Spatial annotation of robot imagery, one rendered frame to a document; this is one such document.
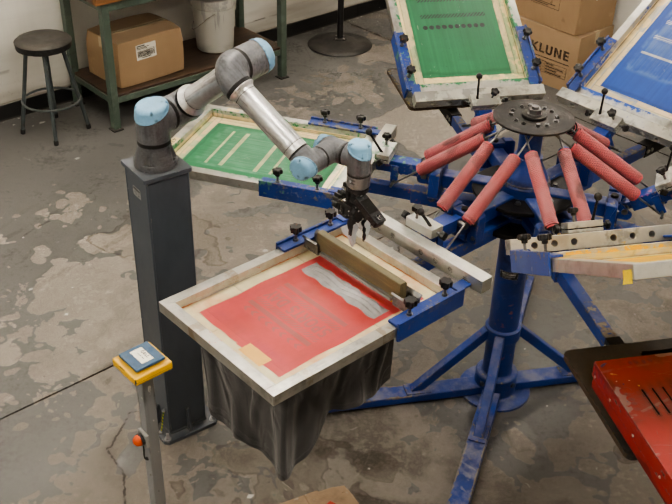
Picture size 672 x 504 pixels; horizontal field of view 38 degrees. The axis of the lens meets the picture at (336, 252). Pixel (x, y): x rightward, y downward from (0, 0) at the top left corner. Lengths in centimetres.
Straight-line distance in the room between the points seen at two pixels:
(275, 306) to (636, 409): 117
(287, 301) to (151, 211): 62
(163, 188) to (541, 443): 186
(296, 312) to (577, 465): 149
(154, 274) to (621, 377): 170
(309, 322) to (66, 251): 243
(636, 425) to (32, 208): 390
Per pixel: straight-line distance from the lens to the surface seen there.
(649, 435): 264
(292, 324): 308
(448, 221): 346
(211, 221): 542
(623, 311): 498
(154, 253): 355
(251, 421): 319
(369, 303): 316
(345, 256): 325
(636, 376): 281
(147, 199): 343
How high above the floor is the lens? 284
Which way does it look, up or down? 33 degrees down
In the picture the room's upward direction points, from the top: 2 degrees clockwise
